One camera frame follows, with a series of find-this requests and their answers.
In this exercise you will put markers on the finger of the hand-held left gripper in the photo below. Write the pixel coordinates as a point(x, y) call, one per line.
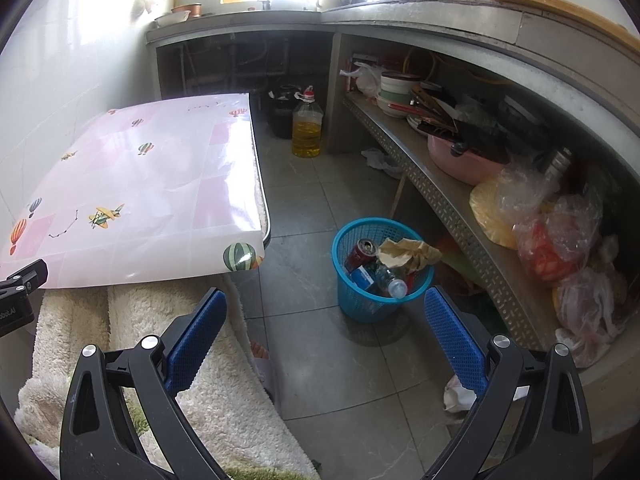
point(27, 274)

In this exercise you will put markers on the clear crinkled plastic bag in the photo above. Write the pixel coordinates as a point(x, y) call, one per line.
point(525, 185)

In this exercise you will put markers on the clear plastic bottle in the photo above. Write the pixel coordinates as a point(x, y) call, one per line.
point(392, 282)

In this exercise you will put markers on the copper pot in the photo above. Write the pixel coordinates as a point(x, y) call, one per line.
point(187, 10)

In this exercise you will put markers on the white bowl brown rim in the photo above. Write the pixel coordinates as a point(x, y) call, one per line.
point(400, 81)

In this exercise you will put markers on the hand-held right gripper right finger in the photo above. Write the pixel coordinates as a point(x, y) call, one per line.
point(455, 340)

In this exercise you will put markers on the fluffy white green robe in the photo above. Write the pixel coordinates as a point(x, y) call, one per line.
point(240, 410)

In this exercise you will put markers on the white plastic bag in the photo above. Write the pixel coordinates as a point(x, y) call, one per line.
point(367, 80)

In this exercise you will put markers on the bundle of dark utensils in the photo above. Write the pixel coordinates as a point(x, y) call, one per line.
point(435, 102)

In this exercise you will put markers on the pinkish plastic bag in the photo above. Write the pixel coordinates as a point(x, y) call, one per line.
point(585, 310)

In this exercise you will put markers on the brown paper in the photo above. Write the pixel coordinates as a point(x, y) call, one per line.
point(400, 255)

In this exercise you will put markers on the crumpled white tissue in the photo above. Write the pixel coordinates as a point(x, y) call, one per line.
point(457, 395)

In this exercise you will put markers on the white plate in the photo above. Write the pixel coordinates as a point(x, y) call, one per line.
point(417, 121)

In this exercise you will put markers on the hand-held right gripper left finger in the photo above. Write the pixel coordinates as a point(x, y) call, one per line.
point(197, 340)

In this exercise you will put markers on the glass bottle metal cap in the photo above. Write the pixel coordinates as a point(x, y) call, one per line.
point(557, 165)

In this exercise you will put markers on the cooking oil bottle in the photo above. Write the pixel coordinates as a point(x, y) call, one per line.
point(307, 135)

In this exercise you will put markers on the black pan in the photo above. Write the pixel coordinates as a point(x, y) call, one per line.
point(480, 140)

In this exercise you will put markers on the white green bowl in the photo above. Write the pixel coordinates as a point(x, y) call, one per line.
point(395, 95)

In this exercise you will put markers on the perforated metal shelf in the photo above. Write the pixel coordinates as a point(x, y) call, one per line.
point(395, 130)

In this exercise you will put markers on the crumpled white floor bag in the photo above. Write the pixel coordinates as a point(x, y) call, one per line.
point(380, 160)

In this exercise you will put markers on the pink slipper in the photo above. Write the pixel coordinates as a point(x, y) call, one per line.
point(265, 375)

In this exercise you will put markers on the pink basin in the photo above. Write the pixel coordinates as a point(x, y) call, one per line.
point(465, 170)

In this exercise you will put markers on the clear bag red contents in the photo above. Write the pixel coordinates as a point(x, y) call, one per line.
point(550, 245)

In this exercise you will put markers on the wooden cutting board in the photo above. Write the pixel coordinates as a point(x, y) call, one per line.
point(550, 5)

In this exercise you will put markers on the dark jug behind oil bottle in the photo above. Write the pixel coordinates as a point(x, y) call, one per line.
point(282, 115)

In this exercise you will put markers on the blue plastic basket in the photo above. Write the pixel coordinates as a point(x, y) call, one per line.
point(355, 305)

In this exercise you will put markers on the grey drain pipe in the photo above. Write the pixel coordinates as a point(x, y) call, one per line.
point(286, 55)

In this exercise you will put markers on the blue packet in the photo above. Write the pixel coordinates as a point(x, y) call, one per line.
point(361, 277)

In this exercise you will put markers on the yellow round bag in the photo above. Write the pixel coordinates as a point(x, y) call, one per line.
point(492, 220)

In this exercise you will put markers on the white basin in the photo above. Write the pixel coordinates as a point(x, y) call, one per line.
point(172, 19)

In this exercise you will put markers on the red soda can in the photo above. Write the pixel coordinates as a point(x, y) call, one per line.
point(357, 257)

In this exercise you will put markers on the grey concrete counter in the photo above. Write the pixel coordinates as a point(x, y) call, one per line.
point(425, 15)

